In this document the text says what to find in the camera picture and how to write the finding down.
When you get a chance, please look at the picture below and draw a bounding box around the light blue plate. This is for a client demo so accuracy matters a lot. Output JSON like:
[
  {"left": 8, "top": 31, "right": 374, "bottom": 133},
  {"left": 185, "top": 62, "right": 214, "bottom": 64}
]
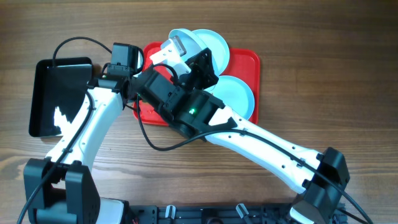
[
  {"left": 169, "top": 29, "right": 206, "bottom": 62},
  {"left": 205, "top": 75, "right": 255, "bottom": 119},
  {"left": 193, "top": 29, "right": 230, "bottom": 76}
]

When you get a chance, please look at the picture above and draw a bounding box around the light blue plate top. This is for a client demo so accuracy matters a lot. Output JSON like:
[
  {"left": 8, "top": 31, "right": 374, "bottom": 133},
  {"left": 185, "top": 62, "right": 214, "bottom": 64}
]
[{"left": 169, "top": 29, "right": 206, "bottom": 62}]

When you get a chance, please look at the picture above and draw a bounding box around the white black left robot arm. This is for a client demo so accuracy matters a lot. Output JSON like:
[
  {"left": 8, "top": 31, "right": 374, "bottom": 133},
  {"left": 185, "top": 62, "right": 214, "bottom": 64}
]
[{"left": 17, "top": 65, "right": 142, "bottom": 223}]

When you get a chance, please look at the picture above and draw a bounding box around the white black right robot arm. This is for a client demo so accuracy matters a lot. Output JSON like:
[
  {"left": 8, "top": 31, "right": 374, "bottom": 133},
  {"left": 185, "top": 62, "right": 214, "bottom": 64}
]
[{"left": 135, "top": 49, "right": 349, "bottom": 223}]

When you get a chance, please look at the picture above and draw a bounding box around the red plastic tray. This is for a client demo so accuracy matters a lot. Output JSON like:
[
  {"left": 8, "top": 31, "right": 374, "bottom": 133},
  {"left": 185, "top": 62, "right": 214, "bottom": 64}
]
[{"left": 140, "top": 48, "right": 261, "bottom": 126}]

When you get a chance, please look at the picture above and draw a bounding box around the black plastic water basin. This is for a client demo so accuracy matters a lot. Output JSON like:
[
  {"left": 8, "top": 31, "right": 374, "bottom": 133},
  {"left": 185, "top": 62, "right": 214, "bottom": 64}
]
[{"left": 29, "top": 57, "right": 93, "bottom": 138}]

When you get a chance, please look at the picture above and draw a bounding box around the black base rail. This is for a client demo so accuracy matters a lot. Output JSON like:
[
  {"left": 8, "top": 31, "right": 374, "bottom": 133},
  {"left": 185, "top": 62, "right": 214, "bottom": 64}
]
[{"left": 124, "top": 202, "right": 346, "bottom": 224}]

